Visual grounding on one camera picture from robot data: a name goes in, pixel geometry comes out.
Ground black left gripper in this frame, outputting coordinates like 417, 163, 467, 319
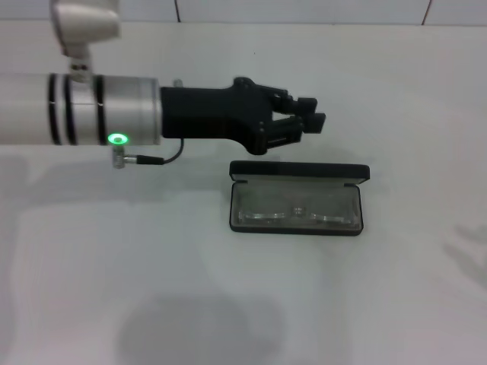
159, 77, 327, 157

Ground black glasses case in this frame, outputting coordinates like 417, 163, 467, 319
229, 160, 371, 235

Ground clear frame glasses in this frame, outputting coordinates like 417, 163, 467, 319
237, 203, 361, 230

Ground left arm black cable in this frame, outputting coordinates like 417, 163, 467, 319
111, 138, 186, 170

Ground left wrist camera housing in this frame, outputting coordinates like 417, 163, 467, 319
49, 0, 122, 83

